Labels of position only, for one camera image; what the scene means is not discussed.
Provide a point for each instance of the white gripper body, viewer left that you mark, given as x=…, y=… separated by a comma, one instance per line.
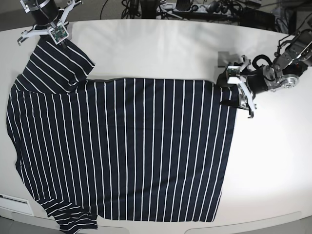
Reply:
x=46, y=15

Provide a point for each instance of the white gripper body, viewer right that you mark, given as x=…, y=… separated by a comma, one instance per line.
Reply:
x=245, y=95

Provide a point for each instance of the navy white striped T-shirt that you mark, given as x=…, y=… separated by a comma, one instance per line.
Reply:
x=136, y=149

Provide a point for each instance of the black equipment box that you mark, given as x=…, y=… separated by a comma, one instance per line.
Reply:
x=256, y=19

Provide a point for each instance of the white power strip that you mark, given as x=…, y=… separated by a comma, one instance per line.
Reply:
x=215, y=8

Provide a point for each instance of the wrist camera, viewer left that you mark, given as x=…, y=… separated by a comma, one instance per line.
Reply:
x=58, y=34

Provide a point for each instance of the wrist camera, viewer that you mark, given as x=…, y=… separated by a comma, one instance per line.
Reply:
x=58, y=34
x=233, y=71

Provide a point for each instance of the wrist camera, viewer right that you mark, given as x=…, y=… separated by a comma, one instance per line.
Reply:
x=233, y=71

